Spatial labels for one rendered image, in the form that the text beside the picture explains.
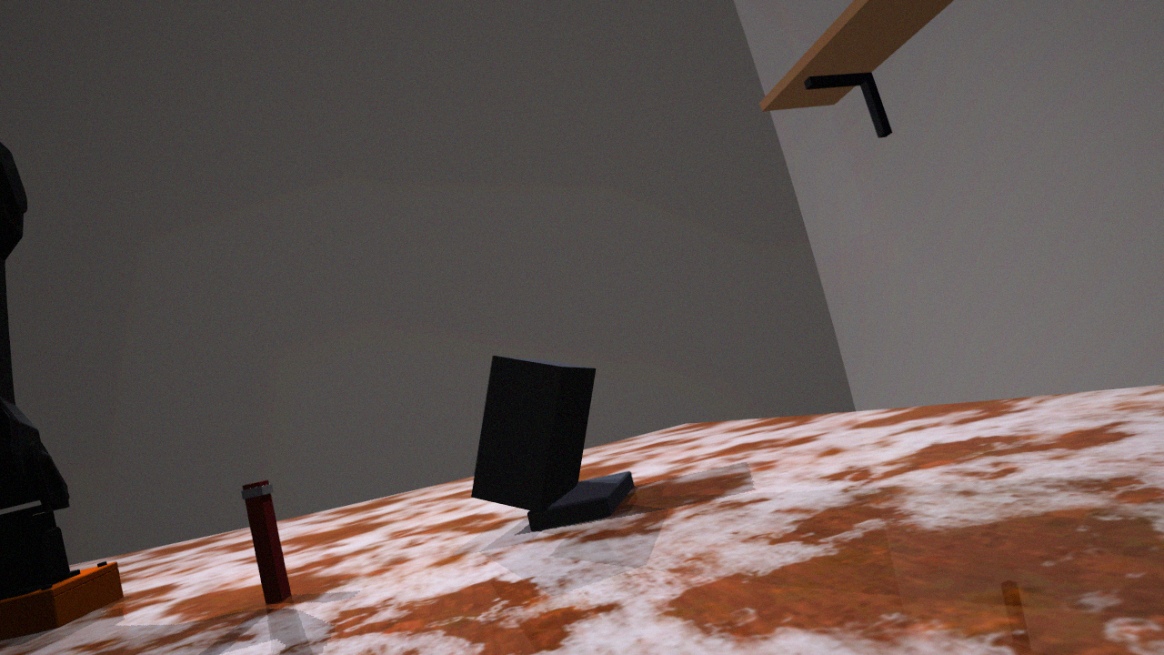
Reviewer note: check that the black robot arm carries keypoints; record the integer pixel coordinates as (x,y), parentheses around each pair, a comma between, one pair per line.
(32,550)

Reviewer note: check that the dark red square peg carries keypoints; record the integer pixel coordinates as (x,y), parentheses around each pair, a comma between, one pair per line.
(268,549)

